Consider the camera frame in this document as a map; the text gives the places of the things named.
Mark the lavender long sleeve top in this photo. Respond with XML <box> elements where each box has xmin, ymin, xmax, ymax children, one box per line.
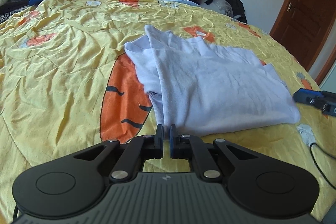
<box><xmin>124</xmin><ymin>25</ymin><xmax>301</xmax><ymax>136</ymax></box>

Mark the brown wooden door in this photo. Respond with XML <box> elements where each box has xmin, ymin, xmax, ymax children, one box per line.
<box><xmin>270</xmin><ymin>0</ymin><xmax>335</xmax><ymax>83</ymax></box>

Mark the black backpack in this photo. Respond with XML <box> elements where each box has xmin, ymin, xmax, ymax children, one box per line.
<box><xmin>226</xmin><ymin>0</ymin><xmax>247</xmax><ymax>23</ymax></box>

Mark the black cable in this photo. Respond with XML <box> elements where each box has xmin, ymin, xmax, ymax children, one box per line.
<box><xmin>308</xmin><ymin>142</ymin><xmax>336</xmax><ymax>192</ymax></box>

